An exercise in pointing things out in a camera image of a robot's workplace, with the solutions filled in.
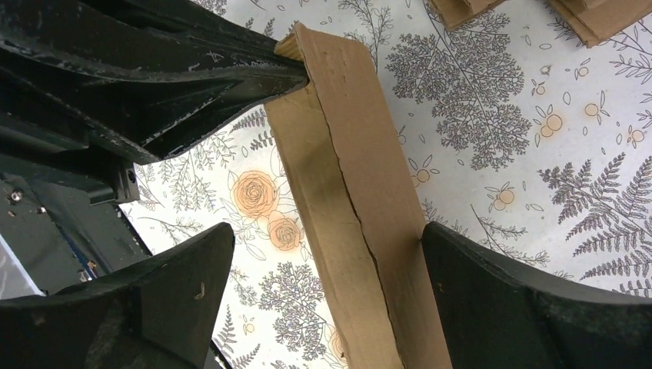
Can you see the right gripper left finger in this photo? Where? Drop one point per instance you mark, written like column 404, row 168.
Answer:
column 157, row 313

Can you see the brown cardboard box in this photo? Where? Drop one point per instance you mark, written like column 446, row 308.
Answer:
column 363, row 220

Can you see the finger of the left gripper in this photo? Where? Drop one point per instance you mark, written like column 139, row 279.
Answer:
column 166, row 119
column 153, row 41

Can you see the stack of flat cardboard blanks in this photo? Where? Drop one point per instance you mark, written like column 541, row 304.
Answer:
column 593, row 22

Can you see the floral patterned table mat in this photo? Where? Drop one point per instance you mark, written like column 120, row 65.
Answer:
column 515, row 135

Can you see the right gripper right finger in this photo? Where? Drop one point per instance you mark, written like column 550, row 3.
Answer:
column 500, row 313

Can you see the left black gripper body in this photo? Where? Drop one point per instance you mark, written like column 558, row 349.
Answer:
column 51, row 131

